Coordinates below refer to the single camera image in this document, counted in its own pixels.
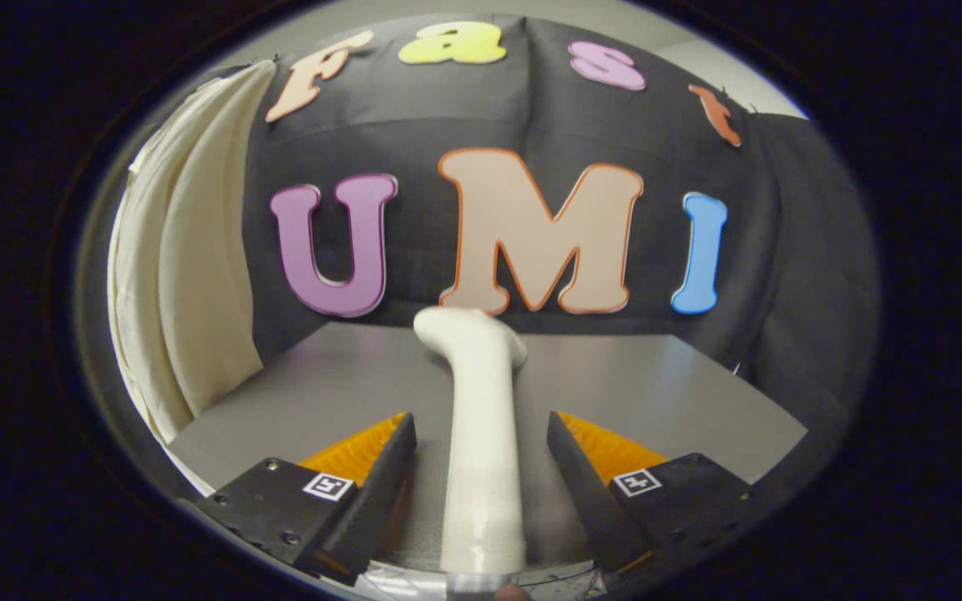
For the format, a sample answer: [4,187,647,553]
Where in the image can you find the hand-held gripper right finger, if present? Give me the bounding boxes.
[546,411,757,585]

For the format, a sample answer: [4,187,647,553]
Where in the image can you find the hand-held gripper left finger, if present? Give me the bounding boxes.
[195,412,418,587]

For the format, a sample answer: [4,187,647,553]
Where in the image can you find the white garment steamer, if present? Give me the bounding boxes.
[413,306,529,577]

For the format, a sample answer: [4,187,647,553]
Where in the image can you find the cream button shirt clothes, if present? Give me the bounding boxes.
[107,60,277,443]

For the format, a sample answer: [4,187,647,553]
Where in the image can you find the white cabinet with grey top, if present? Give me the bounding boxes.
[165,321,809,598]

